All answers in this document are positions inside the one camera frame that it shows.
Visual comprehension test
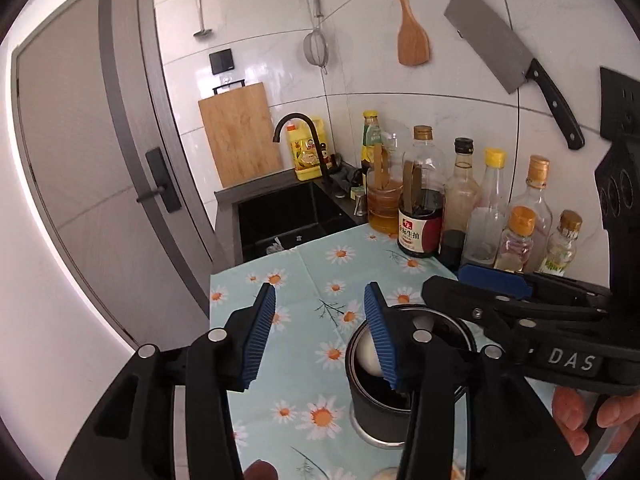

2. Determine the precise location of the white plastic spoon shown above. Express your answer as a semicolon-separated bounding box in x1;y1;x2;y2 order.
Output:
356;326;383;377

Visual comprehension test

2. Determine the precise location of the person's right hand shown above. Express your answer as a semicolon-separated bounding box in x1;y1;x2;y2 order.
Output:
552;387;640;456

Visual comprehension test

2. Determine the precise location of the person's left hand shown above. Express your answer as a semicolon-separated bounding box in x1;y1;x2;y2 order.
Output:
244;460;279;480

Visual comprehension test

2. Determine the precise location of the soy sauce bottle orange cap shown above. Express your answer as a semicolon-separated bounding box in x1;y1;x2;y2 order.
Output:
494;206;536;272

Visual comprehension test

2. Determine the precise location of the green label bottle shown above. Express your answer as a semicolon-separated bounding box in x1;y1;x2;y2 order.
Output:
538;209;582;276

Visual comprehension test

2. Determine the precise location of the yellow cap clear bottle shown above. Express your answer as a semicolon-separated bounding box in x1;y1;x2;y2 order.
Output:
462;148;508;268

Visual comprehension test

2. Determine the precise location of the black sink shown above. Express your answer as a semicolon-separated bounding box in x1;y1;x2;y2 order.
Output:
214;170;367;269

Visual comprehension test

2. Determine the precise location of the black utensil holder cup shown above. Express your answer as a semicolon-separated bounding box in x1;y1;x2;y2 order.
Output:
346;304;477;448

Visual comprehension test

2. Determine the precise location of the tall clear bottle gold cap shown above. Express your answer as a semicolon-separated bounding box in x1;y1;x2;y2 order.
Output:
511;155;553;273

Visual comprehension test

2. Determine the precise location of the black cap bottle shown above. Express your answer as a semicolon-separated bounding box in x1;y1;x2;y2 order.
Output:
439;138;480;273

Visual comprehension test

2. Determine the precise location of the large dark soy bottle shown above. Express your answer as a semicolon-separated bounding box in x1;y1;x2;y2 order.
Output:
398;125;447;258

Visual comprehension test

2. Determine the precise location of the daisy print tablecloth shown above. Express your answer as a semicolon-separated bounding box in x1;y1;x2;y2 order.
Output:
208;222;557;480

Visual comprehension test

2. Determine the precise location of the yellow oil jug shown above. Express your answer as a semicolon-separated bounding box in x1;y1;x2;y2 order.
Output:
286;116;332;181

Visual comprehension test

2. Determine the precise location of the honey jar with dipper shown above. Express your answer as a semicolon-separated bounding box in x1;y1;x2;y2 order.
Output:
367;144;402;237

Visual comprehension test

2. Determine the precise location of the black faucet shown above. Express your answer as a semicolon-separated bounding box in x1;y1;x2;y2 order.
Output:
272;112;334;185

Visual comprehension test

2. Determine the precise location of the wooden cutting board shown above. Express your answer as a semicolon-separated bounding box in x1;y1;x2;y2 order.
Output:
198;82;284;188

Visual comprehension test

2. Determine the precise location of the green beer bottle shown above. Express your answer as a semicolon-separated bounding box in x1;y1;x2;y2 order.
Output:
360;110;383;170

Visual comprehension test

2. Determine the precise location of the cleaver knife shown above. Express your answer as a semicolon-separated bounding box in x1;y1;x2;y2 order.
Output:
444;0;586;151

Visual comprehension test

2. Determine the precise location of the grey door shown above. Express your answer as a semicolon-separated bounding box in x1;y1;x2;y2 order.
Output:
11;0;216;350

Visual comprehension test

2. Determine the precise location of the mesh strainer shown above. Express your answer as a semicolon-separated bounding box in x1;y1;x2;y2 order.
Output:
303;0;329;72

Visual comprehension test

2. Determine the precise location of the wooden spatula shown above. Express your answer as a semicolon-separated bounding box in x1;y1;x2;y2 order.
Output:
397;0;431;67

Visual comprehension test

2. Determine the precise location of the metal ladle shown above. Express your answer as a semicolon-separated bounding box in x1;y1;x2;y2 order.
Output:
193;0;212;39

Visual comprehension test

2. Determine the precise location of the black door handle lock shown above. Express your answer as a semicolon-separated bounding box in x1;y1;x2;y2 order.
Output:
136;148;182;214

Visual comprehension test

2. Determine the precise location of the black wall switch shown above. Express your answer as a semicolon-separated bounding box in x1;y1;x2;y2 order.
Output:
208;49;235;75

